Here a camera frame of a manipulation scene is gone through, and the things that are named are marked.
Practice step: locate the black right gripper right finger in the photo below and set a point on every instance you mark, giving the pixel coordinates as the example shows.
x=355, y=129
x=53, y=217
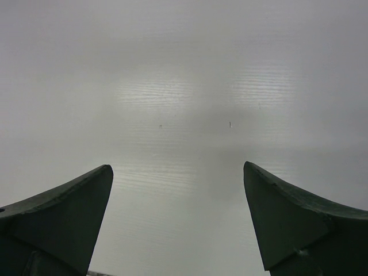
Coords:
x=300, y=233

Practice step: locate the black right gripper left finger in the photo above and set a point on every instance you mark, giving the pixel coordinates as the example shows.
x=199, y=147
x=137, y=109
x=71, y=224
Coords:
x=55, y=232

